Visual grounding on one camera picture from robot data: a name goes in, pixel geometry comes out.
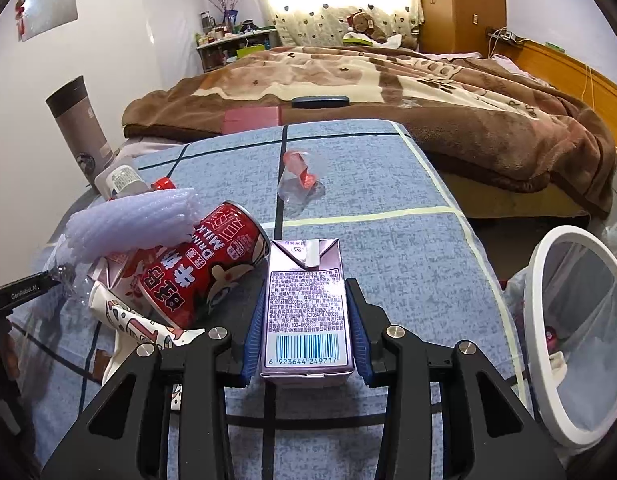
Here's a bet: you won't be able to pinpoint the clear plastic bag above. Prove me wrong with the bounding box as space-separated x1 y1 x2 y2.
46 259 103 313

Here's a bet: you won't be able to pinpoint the red milk can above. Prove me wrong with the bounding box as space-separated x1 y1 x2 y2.
119 201 272 332

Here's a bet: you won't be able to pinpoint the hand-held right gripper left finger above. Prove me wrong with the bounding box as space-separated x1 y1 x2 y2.
41 280 267 480

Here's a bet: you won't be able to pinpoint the brown printed blanket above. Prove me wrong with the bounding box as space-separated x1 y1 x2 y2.
121 45 617 221

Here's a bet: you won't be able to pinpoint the printed white paper cup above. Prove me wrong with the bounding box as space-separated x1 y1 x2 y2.
87 282 190 411

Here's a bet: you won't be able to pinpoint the cluttered white shelf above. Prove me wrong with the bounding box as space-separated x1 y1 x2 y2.
196 10 282 74

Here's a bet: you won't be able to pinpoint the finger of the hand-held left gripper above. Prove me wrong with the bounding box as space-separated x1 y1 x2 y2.
0 267 64 317

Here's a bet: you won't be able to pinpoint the brown teddy bear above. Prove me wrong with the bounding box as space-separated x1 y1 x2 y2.
348 10 419 51

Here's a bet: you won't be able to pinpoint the wooden headboard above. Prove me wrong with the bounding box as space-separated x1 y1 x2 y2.
488 37 617 153

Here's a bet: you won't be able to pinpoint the brown travel tumbler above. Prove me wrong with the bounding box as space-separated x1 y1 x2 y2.
45 76 120 194

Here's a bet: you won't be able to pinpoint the pink box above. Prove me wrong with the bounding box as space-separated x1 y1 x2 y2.
223 106 281 135

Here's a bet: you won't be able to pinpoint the wooden wardrobe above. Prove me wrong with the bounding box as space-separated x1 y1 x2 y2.
415 0 507 56

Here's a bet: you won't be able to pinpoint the wall poster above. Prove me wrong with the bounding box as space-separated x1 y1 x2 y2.
16 0 80 44

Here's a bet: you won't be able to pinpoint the white foam fruit net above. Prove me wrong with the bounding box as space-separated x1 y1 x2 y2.
55 187 200 267

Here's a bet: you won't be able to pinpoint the blue plaid cloth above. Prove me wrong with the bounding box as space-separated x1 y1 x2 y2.
8 120 530 480

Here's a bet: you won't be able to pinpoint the white ring trash bin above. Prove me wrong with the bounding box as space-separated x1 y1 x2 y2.
503 225 617 461

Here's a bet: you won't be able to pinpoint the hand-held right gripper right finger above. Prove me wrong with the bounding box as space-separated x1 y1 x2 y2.
344 280 569 480

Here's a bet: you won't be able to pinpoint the clear plastic cup red wrapper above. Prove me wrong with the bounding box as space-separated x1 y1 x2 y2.
277 149 327 212

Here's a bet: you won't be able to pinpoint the charger cables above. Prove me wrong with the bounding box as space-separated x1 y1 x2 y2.
485 26 520 44

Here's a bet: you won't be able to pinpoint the white yogurt container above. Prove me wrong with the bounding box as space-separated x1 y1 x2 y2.
94 162 155 202

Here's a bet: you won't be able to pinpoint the purple milk carton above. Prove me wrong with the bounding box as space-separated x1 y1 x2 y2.
260 237 356 389

